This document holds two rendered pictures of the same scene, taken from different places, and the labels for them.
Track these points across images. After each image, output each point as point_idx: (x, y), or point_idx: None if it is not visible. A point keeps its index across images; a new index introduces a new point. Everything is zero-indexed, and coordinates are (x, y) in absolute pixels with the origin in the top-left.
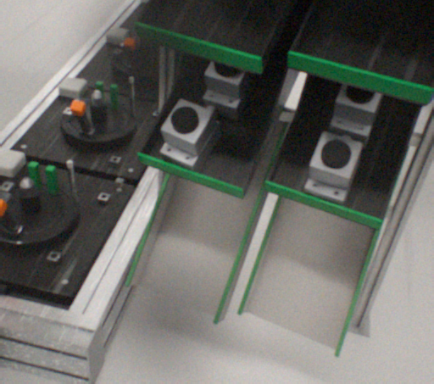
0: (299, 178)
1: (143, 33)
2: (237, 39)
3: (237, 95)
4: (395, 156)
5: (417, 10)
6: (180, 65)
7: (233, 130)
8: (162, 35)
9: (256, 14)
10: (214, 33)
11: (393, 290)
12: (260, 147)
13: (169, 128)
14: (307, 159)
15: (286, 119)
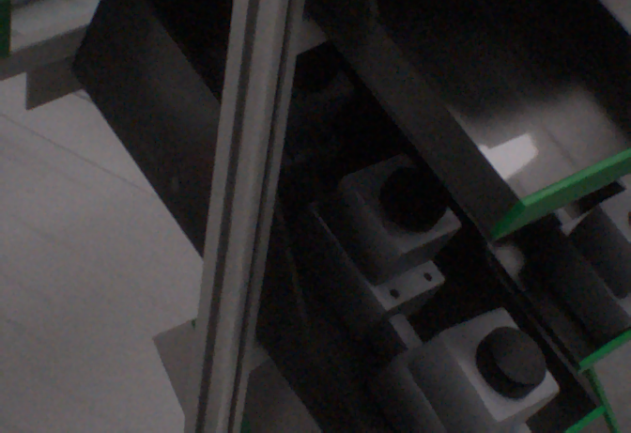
0: (559, 322)
1: (523, 217)
2: (585, 114)
3: (439, 251)
4: None
5: None
6: (297, 280)
7: (430, 333)
8: (566, 191)
9: (541, 51)
10: (552, 129)
11: None
12: (530, 314)
13: (505, 405)
14: (530, 285)
15: None
